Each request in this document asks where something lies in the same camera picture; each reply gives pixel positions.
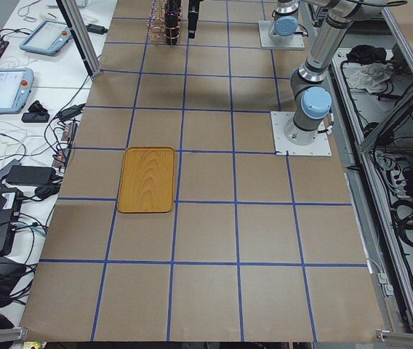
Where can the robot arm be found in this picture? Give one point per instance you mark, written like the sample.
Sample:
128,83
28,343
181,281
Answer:
286,8
313,102

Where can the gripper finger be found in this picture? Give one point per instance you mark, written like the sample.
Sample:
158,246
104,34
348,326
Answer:
193,17

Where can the aluminium frame post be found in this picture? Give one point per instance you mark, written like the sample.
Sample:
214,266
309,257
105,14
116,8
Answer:
75,23

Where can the white crumpled cloth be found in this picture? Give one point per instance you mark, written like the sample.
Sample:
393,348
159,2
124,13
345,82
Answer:
373,77

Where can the teach pendant far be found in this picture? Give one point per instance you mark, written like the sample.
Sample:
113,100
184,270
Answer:
48,38

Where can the wooden tray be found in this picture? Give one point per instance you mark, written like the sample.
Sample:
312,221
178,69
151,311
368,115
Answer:
147,180

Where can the teach pendant near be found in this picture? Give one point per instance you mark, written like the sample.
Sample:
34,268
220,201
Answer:
15,87

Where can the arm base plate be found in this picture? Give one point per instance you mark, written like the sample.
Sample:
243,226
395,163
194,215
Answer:
281,34
291,141

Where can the dark wine bottle end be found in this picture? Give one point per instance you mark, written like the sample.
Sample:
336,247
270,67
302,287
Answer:
172,20

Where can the copper wire bottle basket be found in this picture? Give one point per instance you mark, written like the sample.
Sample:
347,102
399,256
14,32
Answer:
156,25

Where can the teach pendant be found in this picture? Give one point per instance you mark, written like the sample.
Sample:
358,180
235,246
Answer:
15,87
48,38

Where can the black power adapter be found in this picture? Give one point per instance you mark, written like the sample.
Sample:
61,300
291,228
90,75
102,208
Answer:
29,175

